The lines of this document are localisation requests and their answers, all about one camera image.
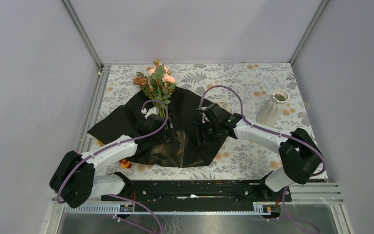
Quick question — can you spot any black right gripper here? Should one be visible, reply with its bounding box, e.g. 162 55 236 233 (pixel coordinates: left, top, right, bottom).
193 119 221 147

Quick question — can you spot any black wrapping paper sheet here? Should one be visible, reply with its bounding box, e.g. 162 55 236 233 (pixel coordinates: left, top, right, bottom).
87 87 227 168

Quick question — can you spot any white ribbed ceramic vase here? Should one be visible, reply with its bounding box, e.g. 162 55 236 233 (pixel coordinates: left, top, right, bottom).
256 89 289 127

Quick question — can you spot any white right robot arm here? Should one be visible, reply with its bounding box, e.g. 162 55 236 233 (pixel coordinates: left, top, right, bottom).
195 103 322 201

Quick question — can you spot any peach flower bouquet black wrap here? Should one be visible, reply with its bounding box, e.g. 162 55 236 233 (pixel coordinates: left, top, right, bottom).
133 59 176 118

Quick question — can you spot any orange toy block cart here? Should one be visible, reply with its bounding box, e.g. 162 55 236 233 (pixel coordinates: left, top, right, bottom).
96 139 132 169

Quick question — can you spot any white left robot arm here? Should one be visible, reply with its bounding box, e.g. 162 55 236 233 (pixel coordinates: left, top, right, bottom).
49 114 165 208

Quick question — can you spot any aluminium frame rail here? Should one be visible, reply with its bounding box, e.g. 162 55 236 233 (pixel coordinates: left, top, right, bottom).
60 0 104 71

